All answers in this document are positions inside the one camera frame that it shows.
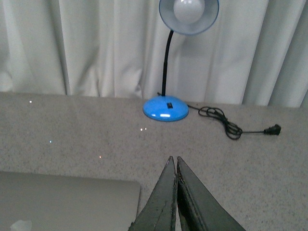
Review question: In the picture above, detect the silver laptop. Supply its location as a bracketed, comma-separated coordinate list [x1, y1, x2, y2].
[0, 172, 141, 231]

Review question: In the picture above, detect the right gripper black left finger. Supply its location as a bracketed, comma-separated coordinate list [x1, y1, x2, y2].
[129, 156, 178, 231]

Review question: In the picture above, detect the black lamp power cable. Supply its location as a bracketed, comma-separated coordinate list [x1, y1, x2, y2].
[186, 104, 282, 141]

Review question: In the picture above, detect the blue desk lamp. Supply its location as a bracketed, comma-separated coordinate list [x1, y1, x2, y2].
[142, 0, 220, 123]

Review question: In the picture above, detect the white curtain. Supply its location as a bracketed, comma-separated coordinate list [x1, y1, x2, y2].
[0, 0, 308, 108]

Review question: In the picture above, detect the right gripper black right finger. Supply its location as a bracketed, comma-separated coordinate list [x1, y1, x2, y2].
[177, 156, 244, 231]

